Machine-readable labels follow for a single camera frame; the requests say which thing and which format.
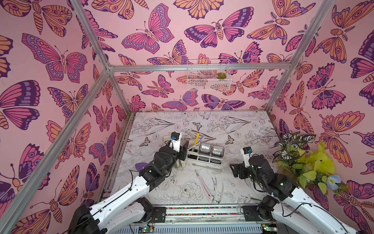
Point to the artificial potted plant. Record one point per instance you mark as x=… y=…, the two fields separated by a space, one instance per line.
x=309 y=168

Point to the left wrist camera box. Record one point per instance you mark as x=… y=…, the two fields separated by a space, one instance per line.
x=175 y=140

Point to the pink toothbrush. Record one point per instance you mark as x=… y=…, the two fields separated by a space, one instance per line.
x=205 y=188

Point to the beige grey toothbrush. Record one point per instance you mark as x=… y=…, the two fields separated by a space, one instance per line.
x=207 y=167

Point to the aluminium frame corner post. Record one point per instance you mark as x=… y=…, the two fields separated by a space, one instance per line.
x=300 y=51

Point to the olive green toothbrush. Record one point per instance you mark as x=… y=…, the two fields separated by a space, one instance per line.
x=178 y=164

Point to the white wire wall basket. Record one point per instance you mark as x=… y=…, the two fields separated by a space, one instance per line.
x=202 y=77

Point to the clear left plastic cup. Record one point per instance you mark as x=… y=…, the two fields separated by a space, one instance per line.
x=205 y=149

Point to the yellow toothbrush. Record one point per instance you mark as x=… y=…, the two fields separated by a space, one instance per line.
x=197 y=138

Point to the purple silicone object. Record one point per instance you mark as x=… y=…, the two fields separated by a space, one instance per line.
x=140 y=166

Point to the small green succulent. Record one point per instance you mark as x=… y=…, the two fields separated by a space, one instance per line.
x=221 y=76

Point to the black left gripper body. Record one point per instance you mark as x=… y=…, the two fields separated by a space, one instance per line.
x=180 y=155

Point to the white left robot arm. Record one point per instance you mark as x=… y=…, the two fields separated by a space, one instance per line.
x=129 y=204

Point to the clear plastic cup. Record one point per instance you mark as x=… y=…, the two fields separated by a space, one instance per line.
x=205 y=149
x=218 y=152

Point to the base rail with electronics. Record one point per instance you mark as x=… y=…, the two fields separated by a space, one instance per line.
x=205 y=219

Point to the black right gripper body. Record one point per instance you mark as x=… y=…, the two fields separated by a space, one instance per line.
x=241 y=168

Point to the cream toothbrush holder caddy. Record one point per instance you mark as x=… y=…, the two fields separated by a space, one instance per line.
x=193 y=155

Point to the clear right plastic cup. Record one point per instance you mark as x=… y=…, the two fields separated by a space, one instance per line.
x=218 y=152

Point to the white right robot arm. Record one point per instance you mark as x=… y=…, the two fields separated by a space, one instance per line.
x=284 y=201

